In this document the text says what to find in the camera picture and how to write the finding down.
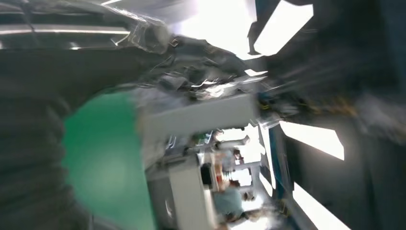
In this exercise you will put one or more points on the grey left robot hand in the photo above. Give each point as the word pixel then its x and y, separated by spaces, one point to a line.
pixel 95 66

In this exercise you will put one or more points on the green table mat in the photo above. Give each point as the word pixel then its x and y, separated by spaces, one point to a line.
pixel 108 165

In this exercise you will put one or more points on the white upright panel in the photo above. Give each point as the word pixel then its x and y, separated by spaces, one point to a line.
pixel 196 116

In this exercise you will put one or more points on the person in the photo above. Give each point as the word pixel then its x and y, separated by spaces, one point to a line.
pixel 230 200

